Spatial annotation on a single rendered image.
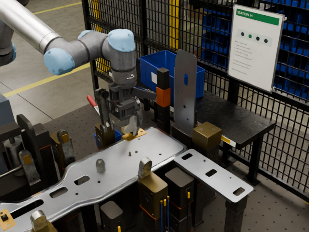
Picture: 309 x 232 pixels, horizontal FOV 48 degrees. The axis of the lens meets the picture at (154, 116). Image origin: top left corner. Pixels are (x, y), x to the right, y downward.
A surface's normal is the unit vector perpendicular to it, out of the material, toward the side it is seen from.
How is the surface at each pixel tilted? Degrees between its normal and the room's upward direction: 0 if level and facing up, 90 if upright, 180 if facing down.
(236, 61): 90
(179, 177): 0
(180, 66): 90
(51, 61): 90
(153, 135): 0
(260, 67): 90
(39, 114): 0
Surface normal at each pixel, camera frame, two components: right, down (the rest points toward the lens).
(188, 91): -0.77, 0.36
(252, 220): -0.03, -0.85
